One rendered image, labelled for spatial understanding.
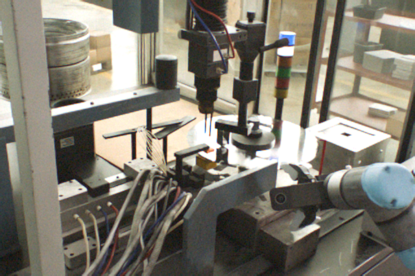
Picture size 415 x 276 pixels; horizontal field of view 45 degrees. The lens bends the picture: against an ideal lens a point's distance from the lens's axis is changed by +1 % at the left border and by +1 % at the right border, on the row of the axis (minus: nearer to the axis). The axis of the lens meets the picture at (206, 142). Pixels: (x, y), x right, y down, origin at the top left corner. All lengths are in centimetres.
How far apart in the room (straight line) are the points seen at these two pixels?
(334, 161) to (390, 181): 60
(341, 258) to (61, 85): 96
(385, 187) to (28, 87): 55
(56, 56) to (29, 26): 99
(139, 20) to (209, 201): 41
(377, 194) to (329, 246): 43
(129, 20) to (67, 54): 50
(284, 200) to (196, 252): 20
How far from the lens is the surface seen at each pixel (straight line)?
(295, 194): 99
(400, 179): 87
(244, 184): 99
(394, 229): 90
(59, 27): 182
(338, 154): 142
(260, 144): 121
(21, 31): 60
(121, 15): 115
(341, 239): 130
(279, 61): 148
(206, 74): 104
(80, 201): 115
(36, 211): 68
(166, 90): 129
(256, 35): 109
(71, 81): 163
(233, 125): 117
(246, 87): 112
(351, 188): 90
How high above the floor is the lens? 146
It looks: 24 degrees down
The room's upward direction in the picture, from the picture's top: 3 degrees clockwise
